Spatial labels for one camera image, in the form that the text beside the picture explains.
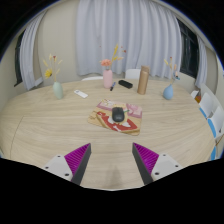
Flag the white and blue chairs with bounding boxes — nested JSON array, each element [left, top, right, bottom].
[[198, 83, 224, 161]]

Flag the blue vase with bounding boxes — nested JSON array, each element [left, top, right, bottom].
[[162, 83, 175, 101]]

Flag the wide white curtain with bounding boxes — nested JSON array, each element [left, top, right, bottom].
[[74, 0, 183, 80]]

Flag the tan drink bottle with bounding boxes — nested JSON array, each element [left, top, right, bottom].
[[136, 65, 151, 96]]

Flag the low white chair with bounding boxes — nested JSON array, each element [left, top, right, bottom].
[[81, 76, 104, 82]]

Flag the pale green vase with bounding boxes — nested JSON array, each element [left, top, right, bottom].
[[52, 81, 64, 100]]

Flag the narrow white curtain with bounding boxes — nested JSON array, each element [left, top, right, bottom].
[[19, 9, 48, 92], [194, 34, 208, 89]]

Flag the white remote control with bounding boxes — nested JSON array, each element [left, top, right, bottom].
[[73, 89, 89, 99]]

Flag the pink and yellow flower bunch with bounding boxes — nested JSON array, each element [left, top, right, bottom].
[[99, 44, 128, 71]]

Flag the thin dried flower sprigs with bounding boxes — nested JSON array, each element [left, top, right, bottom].
[[163, 56, 181, 86]]

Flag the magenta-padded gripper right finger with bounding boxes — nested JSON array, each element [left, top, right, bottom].
[[132, 142, 183, 186]]

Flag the cartoon print mouse pad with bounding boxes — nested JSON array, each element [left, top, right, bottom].
[[87, 98, 143, 136]]

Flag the yellow dried flower bunch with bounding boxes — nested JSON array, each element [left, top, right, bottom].
[[42, 53, 64, 83]]

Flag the dark window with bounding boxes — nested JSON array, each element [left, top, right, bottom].
[[13, 29, 26, 88], [176, 18, 200, 79]]

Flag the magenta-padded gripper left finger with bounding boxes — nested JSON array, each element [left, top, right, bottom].
[[42, 142, 92, 186]]

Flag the black computer mouse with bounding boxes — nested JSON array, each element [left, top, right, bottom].
[[111, 106, 126, 123]]

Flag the black rectangular box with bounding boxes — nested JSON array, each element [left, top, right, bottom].
[[118, 79, 134, 90]]

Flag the pink vase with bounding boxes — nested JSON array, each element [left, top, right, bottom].
[[102, 69, 114, 90]]

